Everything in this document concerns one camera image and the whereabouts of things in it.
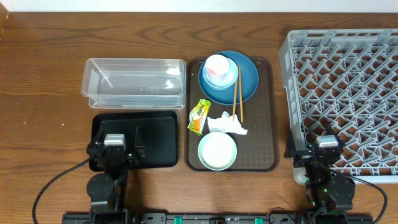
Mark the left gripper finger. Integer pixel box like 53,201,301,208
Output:
134,125,146,149
91,127,103,146

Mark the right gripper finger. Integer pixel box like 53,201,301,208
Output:
285,130,297,152
325,124,340,140

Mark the green snack wrapper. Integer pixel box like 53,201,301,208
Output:
187,99,211,136

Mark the white tissue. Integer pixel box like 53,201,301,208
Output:
207,111,248,135

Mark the mint green bowl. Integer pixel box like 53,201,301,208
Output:
197,131,238,172

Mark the wooden chopstick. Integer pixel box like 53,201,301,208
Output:
238,65,244,123
232,80,238,121

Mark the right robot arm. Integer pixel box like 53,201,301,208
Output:
284,126,355,223

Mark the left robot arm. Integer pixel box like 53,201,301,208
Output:
86,126,146,224

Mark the grey dishwasher rack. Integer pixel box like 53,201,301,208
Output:
279,29,397,184

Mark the clear plastic waste bin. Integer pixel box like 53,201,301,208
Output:
81,58,187,110

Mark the black plastic tray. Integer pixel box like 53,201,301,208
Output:
91,111,178,170

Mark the brown serving tray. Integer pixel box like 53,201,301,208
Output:
185,57,279,172

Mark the dark blue plate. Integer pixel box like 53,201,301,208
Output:
198,50,259,105

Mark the light blue bowl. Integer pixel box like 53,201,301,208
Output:
201,58,238,90

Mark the pink cup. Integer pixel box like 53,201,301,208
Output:
205,54,229,80

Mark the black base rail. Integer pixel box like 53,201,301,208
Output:
61,212,374,224

